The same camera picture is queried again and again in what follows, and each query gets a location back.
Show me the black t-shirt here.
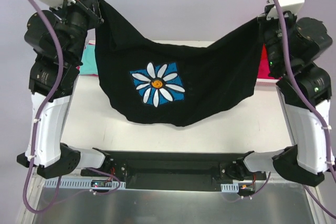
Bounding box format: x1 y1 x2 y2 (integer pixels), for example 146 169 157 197
95 0 262 126

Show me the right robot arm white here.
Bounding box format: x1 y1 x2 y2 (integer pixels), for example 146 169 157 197
236 12 335 187

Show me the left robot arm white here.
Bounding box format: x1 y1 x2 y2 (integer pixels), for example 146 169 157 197
17 0 111 179

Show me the magenta t-shirt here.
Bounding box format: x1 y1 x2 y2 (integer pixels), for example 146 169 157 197
253 44 280 81

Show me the folded teal t-shirt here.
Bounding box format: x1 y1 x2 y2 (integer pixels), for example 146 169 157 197
79 45 98 75

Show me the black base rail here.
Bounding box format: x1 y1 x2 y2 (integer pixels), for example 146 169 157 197
62 150 289 192

